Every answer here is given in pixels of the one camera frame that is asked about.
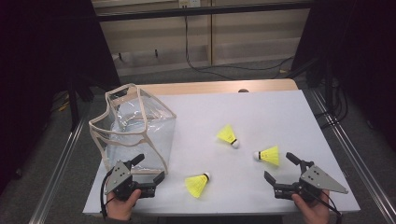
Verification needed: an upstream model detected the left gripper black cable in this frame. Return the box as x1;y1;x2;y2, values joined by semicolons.
99;169;115;220

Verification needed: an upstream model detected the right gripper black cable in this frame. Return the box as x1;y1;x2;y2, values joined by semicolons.
306;186;344;224

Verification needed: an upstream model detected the yellow shuttlecock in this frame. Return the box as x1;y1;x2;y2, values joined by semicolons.
184;172;211;199
216;123;241;149
252;145;280;167

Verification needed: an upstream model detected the black curtain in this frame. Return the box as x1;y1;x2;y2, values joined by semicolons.
292;0;396;150
0;0;120;194

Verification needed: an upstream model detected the white wall socket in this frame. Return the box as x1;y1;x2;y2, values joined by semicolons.
178;0;202;8

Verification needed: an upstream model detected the person's right hand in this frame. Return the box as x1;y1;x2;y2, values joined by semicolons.
291;189;331;224

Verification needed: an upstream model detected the person's left hand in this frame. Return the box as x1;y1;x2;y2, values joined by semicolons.
106;189;143;222

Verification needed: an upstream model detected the black horizontal bar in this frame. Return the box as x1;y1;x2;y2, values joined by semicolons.
94;1;316;22

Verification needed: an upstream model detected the white table sheet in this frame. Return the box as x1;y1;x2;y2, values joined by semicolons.
82;89;361;217

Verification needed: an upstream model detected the black hanging wall cable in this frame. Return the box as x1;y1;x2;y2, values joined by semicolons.
184;15;295;81

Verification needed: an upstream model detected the black metal stand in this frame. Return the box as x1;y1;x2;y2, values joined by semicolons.
66;62;81;132

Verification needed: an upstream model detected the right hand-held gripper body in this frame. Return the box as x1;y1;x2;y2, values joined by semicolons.
274;163;349;203

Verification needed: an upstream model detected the light wooden cabinet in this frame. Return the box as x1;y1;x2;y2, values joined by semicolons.
92;0;311;77

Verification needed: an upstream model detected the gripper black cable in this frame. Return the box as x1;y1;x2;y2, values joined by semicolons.
306;186;344;224
99;169;115;220

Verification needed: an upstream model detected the metal floor rail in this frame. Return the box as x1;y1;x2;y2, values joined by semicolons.
311;88;396;216
29;119;86;224

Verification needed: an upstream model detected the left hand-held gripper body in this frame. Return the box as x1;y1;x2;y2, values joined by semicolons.
105;161;157;202

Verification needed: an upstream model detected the clear bag with beige trim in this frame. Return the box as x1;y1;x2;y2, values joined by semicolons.
88;82;177;175

